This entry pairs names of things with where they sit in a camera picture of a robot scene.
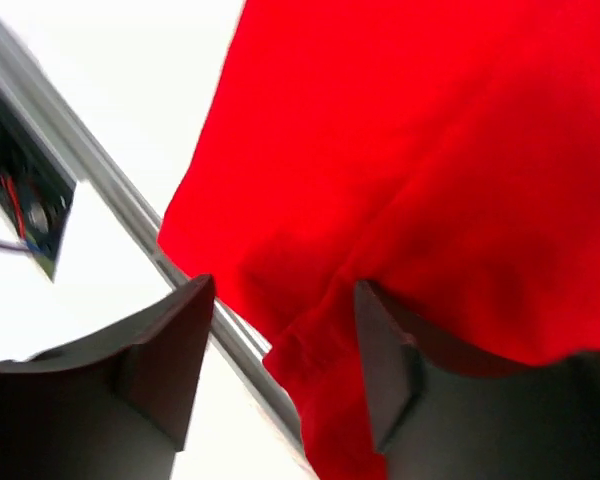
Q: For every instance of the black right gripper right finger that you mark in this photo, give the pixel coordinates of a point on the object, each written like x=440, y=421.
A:
x=441, y=408

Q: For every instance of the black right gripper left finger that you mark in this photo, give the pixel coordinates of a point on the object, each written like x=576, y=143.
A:
x=115, y=404

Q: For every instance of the red t shirt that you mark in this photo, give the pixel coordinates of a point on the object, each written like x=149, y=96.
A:
x=447, y=150

